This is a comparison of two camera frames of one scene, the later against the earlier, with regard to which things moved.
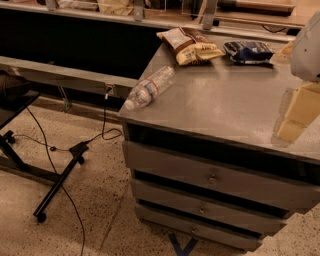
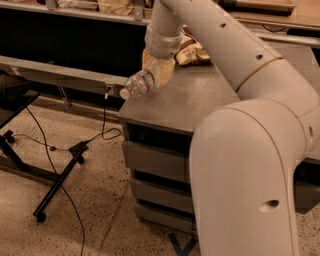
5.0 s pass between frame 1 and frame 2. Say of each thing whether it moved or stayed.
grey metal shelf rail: stayed
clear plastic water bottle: moved
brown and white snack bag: stayed
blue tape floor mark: stayed
